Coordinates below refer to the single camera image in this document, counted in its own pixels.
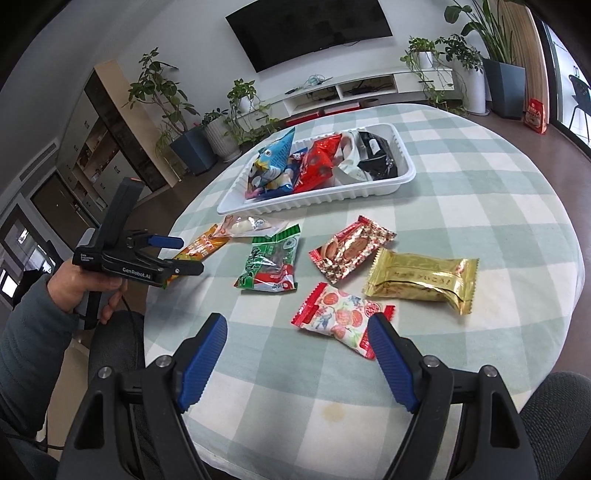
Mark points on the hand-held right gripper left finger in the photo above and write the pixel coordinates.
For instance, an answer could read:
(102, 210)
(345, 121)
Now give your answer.
(203, 364)

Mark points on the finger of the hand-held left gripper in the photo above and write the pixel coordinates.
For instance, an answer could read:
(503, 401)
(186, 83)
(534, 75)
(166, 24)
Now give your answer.
(166, 241)
(184, 268)

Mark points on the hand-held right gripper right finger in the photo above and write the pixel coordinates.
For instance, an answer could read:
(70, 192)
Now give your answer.
(392, 364)

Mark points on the orange snack packet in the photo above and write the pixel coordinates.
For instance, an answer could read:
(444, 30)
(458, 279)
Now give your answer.
(201, 249)

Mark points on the white red floral snack packet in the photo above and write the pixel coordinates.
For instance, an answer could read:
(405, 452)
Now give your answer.
(337, 318)

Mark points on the clear packet with white sweet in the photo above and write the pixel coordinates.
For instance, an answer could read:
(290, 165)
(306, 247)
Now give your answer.
(244, 226)

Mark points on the green snack packet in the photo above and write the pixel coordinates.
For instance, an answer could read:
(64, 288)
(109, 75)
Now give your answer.
(268, 263)

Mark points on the gold snack packet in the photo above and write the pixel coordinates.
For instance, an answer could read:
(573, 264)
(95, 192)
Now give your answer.
(420, 279)

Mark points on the pink cartoon snack packet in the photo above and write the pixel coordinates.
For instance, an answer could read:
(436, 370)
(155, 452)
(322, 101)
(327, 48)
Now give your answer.
(256, 187)

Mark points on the red brown cookie packet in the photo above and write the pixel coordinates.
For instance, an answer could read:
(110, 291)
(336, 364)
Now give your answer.
(351, 249)

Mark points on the blue panda snack packet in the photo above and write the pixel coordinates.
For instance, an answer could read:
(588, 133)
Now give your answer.
(274, 157)

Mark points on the blue yellow cake packet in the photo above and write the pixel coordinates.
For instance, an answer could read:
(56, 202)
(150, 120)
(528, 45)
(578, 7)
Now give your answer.
(288, 177)

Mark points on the white plastic tray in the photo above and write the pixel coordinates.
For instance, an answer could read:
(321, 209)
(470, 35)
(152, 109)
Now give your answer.
(369, 189)

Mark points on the white grey snack bag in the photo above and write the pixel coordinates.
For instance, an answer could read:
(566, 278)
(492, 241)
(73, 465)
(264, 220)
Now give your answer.
(351, 166)

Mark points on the black snack packet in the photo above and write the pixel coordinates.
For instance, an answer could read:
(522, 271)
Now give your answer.
(378, 159)

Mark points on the person's left forearm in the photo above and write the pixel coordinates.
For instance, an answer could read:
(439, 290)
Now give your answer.
(32, 346)

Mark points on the person's left hand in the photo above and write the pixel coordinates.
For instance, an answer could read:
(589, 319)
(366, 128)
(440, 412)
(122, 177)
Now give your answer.
(74, 288)

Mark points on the tall plant in blue pot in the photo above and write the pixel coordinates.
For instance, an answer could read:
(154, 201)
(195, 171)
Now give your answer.
(194, 150)

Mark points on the plant in white ribbed pot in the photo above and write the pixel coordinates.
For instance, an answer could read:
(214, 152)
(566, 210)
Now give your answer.
(221, 138)

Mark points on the trailing pothos in white pot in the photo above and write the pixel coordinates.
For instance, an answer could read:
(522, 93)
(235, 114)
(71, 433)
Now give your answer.
(244, 99)
(425, 57)

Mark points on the grey office chair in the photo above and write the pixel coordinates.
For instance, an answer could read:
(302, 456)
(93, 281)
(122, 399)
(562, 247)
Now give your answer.
(554, 415)

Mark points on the red storage box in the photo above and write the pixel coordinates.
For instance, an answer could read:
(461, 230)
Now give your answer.
(304, 118)
(340, 110)

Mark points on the small grey flower pot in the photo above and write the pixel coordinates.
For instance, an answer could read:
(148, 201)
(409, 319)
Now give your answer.
(370, 102)

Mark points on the white television console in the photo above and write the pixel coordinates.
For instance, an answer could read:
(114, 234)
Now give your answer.
(383, 81)

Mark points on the plant in tall white pot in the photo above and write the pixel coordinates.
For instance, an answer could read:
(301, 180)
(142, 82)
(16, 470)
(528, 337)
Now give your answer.
(475, 92)

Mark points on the red printed bag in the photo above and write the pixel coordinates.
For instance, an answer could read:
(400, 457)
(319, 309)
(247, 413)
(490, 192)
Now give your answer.
(535, 117)

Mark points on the large-leaf plant in grey pot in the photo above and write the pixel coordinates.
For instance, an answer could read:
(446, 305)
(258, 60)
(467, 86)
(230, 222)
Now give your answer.
(508, 87)

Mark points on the black metal chair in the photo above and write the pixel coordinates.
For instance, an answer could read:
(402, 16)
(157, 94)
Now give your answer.
(579, 97)

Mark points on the black framed glass door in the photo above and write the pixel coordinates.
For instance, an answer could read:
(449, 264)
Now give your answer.
(554, 69)

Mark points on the beige curtain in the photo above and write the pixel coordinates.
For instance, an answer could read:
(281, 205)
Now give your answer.
(526, 41)

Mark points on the black wall television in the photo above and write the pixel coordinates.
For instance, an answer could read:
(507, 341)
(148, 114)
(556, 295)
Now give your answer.
(309, 32)

